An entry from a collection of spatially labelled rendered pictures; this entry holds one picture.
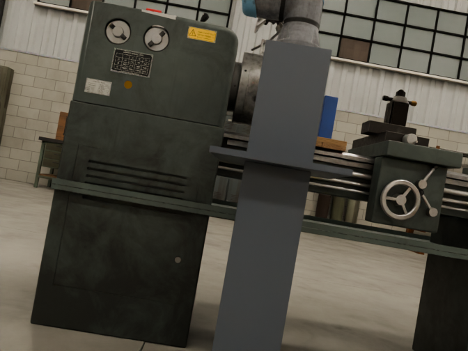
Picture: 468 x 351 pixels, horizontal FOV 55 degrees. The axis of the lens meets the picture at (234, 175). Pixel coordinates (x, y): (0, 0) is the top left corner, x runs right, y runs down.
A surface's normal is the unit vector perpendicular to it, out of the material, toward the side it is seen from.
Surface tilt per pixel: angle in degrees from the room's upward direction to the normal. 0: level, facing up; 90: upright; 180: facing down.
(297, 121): 90
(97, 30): 90
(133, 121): 90
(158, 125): 90
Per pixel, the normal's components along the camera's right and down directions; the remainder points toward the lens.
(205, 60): 0.04, -0.01
